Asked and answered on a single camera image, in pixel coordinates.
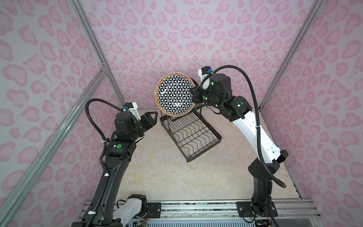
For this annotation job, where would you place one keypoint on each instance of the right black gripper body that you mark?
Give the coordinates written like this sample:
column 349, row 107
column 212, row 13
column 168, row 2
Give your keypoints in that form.
column 195, row 95

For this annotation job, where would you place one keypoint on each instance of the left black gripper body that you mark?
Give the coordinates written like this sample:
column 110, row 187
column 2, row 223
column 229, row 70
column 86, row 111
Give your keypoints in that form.
column 144, row 122

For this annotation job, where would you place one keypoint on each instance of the teal plate with flower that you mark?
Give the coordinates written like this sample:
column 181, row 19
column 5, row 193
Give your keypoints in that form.
column 196, row 84

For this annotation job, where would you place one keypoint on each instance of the navy geometric pattern plate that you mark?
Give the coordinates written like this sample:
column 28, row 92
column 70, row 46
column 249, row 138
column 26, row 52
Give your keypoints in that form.
column 173, row 94

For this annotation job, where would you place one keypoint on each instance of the black wire dish rack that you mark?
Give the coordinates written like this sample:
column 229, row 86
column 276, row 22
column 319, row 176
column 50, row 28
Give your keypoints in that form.
column 191, row 133

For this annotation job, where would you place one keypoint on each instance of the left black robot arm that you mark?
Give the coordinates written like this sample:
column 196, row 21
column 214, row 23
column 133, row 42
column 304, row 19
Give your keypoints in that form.
column 118, row 154

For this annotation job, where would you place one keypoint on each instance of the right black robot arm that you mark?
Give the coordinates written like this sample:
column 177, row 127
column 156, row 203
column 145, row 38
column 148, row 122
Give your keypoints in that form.
column 215, row 90

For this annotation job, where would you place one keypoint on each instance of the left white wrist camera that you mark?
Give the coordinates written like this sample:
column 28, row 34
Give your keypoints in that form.
column 133, row 108

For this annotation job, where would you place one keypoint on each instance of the left aluminium wall frame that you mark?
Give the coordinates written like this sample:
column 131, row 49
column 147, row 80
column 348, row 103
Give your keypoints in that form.
column 51, row 64

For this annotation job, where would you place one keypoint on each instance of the right aluminium corner post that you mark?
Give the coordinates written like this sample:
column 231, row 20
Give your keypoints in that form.
column 307, row 23

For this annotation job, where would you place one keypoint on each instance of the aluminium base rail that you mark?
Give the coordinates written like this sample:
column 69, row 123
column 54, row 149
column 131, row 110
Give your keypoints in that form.
column 224, row 213

